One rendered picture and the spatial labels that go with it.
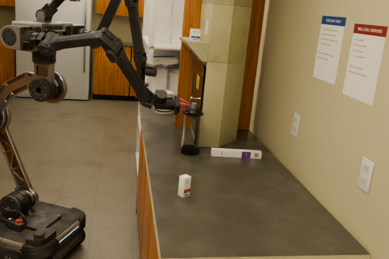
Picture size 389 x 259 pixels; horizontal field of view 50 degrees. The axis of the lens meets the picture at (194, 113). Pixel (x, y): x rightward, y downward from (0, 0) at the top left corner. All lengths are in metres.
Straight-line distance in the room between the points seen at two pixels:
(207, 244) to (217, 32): 1.17
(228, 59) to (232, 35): 0.13
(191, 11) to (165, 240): 1.52
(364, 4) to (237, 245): 0.98
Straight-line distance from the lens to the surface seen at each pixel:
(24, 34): 2.32
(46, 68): 2.61
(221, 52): 2.22
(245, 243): 1.46
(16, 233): 2.88
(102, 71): 7.26
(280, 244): 1.49
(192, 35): 2.27
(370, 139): 1.60
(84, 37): 2.09
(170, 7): 3.55
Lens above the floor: 1.68
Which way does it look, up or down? 14 degrees down
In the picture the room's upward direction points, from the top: 5 degrees clockwise
